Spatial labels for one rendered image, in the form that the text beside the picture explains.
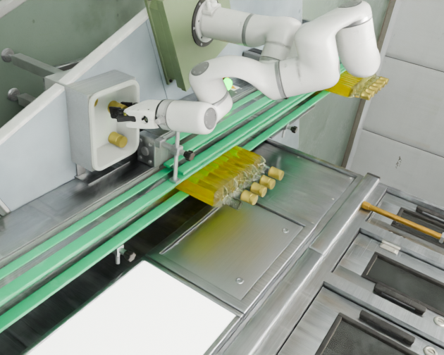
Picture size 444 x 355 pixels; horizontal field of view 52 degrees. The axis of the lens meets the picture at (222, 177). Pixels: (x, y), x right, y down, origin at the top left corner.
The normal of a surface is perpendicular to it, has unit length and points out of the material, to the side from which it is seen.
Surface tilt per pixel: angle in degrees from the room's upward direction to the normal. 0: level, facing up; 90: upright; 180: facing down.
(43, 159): 0
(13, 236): 90
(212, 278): 90
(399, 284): 90
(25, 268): 90
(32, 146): 0
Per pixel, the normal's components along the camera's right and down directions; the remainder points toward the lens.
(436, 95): -0.55, 0.41
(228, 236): 0.11, -0.83
